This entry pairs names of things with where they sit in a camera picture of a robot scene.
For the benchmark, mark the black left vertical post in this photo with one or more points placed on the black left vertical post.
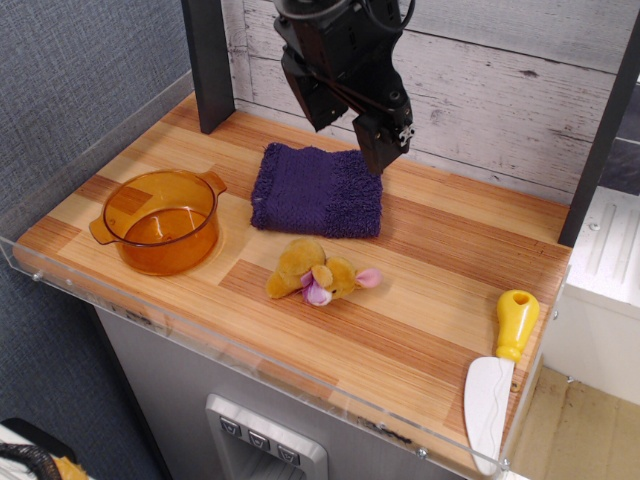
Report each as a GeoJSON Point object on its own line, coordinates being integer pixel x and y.
{"type": "Point", "coordinates": [208, 54]}

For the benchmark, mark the clear acrylic counter guard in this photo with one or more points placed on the clear acrylic counter guard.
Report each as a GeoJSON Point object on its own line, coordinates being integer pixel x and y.
{"type": "Point", "coordinates": [475, 211]}

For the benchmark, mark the yellow plush potato toy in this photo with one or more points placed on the yellow plush potato toy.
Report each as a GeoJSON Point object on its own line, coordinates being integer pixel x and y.
{"type": "Point", "coordinates": [304, 268]}

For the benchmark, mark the yellow handled white toy knife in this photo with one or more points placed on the yellow handled white toy knife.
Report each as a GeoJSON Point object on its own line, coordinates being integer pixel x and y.
{"type": "Point", "coordinates": [488, 381]}

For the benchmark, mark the black right vertical post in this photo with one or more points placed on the black right vertical post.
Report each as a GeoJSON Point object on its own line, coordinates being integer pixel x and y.
{"type": "Point", "coordinates": [594, 167]}

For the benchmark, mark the grey toy fridge cabinet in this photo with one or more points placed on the grey toy fridge cabinet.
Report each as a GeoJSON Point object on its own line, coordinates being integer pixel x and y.
{"type": "Point", "coordinates": [172, 384]}

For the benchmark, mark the white ridged side surface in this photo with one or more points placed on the white ridged side surface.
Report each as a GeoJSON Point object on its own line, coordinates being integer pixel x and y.
{"type": "Point", "coordinates": [605, 257]}

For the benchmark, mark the purple folded towel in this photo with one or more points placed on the purple folded towel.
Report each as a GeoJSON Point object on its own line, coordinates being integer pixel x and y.
{"type": "Point", "coordinates": [309, 191]}

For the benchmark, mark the black vertical post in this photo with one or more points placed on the black vertical post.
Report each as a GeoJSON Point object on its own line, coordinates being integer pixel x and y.
{"type": "Point", "coordinates": [594, 167]}
{"type": "Point", "coordinates": [208, 54]}

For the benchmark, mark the silver dispenser panel with buttons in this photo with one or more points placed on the silver dispenser panel with buttons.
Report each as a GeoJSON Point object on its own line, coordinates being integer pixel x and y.
{"type": "Point", "coordinates": [262, 442]}

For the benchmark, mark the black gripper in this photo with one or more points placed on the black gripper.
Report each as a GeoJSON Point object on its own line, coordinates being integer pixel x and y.
{"type": "Point", "coordinates": [338, 55]}

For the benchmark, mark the yellow object bottom left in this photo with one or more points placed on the yellow object bottom left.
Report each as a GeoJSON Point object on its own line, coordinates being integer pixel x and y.
{"type": "Point", "coordinates": [68, 470]}

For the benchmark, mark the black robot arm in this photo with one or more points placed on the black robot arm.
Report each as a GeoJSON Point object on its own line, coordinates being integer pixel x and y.
{"type": "Point", "coordinates": [338, 56]}

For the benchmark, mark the orange transparent plastic pot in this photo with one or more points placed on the orange transparent plastic pot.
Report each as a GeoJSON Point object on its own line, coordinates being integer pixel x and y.
{"type": "Point", "coordinates": [164, 222]}

